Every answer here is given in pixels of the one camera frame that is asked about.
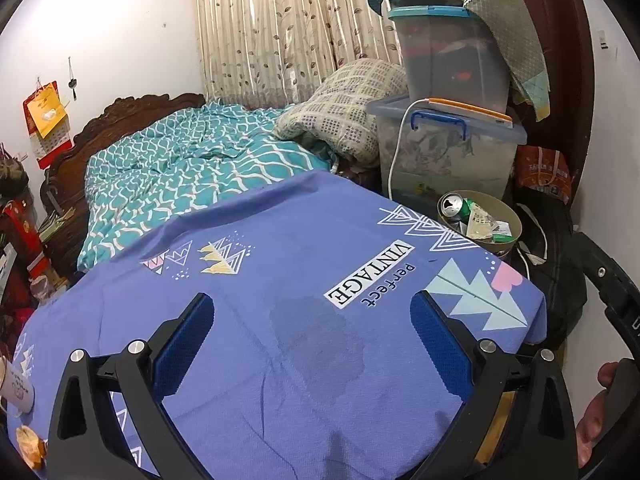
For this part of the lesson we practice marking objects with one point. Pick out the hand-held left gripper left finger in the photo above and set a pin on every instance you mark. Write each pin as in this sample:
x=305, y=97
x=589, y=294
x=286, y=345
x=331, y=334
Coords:
x=182, y=345

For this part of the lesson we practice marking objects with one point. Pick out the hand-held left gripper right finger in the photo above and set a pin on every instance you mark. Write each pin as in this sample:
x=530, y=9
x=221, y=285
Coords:
x=440, y=345

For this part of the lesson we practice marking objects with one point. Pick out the green wrapper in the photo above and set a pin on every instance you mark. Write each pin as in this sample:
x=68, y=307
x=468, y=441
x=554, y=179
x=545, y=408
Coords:
x=502, y=235

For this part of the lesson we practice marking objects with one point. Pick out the white paper receipt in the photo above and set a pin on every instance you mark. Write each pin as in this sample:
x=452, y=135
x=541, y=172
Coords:
x=480, y=222

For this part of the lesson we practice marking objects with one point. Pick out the round tan waste bin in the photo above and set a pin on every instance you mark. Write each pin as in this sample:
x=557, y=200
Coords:
x=510, y=220

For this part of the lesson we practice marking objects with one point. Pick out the person's right hand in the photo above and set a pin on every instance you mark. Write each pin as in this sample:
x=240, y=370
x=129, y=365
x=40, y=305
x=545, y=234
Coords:
x=592, y=425

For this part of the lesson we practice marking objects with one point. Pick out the black bag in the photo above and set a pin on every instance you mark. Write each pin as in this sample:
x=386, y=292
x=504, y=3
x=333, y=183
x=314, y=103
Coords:
x=555, y=270

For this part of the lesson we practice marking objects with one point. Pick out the blue printed tablecloth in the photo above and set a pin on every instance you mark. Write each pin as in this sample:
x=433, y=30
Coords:
x=300, y=360

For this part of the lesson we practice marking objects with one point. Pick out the orange printed bag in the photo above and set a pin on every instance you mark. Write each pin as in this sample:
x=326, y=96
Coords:
x=542, y=170

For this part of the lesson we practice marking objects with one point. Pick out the white printed cup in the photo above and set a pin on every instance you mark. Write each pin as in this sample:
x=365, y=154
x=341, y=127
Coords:
x=15, y=387

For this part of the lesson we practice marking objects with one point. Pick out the orange snack piece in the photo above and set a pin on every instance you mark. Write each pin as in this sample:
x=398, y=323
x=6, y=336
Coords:
x=30, y=442

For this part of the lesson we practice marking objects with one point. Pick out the teal patterned bed blanket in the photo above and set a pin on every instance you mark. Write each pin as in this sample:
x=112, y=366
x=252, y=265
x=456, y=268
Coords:
x=175, y=160

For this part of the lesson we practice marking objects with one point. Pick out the red box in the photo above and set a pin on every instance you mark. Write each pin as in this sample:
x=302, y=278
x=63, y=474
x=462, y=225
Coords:
x=20, y=235

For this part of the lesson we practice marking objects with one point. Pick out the carved wooden headboard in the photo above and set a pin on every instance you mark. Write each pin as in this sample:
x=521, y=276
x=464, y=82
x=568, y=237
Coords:
x=100, y=125

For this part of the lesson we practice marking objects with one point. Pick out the dark bushy decoration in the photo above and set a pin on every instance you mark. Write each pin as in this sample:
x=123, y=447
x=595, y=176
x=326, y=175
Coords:
x=12, y=175

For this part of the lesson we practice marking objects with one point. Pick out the folded beige patterned blanket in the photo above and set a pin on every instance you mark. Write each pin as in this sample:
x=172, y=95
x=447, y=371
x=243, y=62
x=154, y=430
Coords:
x=345, y=110

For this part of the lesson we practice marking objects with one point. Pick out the small dark hanging ornament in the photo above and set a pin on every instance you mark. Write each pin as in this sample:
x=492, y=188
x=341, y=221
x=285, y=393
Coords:
x=73, y=82

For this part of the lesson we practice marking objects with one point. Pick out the clear storage box blue lid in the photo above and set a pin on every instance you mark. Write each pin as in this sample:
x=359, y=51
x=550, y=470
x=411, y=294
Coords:
x=450, y=60

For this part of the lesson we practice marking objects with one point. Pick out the beige patchwork cloth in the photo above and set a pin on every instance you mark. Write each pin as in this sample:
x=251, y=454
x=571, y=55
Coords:
x=505, y=20

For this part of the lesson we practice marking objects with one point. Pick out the beige leaf print curtain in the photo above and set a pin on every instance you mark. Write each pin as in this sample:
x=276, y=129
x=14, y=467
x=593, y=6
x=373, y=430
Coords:
x=270, y=25

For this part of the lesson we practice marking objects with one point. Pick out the red and yellow wall calendar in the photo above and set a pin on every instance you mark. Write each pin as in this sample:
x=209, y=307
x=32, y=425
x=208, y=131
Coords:
x=45, y=120

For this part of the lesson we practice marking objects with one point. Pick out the white wall switch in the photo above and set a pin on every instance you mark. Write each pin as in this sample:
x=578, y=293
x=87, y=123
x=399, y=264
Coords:
x=604, y=40

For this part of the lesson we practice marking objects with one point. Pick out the dark wooden door frame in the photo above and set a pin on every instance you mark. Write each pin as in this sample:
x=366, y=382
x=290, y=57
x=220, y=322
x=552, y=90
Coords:
x=560, y=35

